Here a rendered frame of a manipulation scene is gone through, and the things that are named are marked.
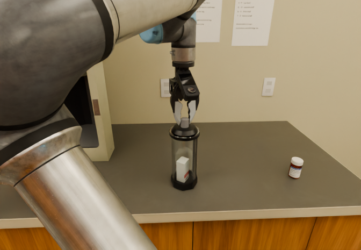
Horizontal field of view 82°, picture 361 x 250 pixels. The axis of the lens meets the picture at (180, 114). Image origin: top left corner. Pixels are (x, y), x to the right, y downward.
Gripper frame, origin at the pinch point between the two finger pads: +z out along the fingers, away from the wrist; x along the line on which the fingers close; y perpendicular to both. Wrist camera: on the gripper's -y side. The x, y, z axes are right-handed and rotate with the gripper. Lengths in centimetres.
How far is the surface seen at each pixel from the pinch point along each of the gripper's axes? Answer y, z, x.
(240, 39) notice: 47, -24, -49
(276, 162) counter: 0, 26, -44
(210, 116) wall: 51, 23, -35
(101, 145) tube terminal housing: 23.6, 17.7, 30.5
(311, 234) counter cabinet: -23, 42, -43
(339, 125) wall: 29, 31, -121
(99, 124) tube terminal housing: 23.4, 7.4, 29.9
